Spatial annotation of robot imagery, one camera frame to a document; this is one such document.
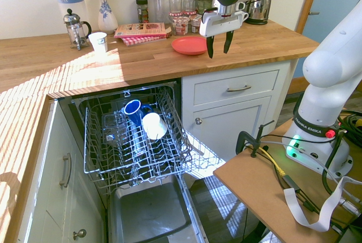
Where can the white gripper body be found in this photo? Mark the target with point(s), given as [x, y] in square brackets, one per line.
[219, 24]

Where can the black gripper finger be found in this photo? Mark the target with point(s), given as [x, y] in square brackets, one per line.
[210, 47]
[228, 42]

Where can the red plate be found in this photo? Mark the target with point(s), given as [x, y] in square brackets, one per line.
[188, 45]

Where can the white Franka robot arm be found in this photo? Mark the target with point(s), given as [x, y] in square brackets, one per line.
[319, 65]

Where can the steel dishwasher door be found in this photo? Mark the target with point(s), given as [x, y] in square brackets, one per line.
[150, 212]

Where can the yogurt cup with foil lid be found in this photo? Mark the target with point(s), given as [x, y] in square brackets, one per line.
[195, 24]
[181, 26]

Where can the white teacup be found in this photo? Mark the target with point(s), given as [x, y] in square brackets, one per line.
[243, 16]

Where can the glass jar with checkered lid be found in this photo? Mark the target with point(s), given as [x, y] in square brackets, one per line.
[175, 2]
[175, 15]
[189, 1]
[190, 13]

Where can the stainless steel kettle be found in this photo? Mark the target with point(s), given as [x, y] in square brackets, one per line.
[260, 8]

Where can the clear bottle with green lid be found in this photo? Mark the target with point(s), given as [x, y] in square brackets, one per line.
[159, 7]

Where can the red checkered book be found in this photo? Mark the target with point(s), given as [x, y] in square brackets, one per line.
[141, 40]

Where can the pink cookbook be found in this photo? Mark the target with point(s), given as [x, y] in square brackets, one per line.
[141, 29]

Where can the round metal cabinet knob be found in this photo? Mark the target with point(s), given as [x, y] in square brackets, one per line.
[79, 234]
[198, 121]

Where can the spice jar with dark lid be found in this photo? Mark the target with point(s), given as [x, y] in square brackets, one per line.
[142, 11]

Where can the white mug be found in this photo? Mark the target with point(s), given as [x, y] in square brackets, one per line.
[154, 125]

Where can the blue mug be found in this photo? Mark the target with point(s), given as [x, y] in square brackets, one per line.
[133, 110]

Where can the black table clamp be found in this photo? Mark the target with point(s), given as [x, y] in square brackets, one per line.
[243, 141]

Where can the white vase with blue flowers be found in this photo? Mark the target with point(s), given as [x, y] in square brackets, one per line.
[106, 17]

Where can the blue door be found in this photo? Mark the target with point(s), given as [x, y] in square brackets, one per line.
[333, 5]

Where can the white paper cup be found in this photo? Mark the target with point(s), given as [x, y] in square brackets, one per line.
[98, 42]

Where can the clear glass container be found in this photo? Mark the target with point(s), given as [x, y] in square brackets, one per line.
[114, 128]

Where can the glass French press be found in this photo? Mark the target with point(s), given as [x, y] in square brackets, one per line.
[74, 28]

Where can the wooden robot table board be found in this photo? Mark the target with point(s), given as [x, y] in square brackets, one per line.
[254, 181]

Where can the clear jug with blue lid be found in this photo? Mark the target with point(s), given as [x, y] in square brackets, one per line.
[70, 0]

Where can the white panelled cabinet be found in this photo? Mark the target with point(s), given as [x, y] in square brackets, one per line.
[56, 197]

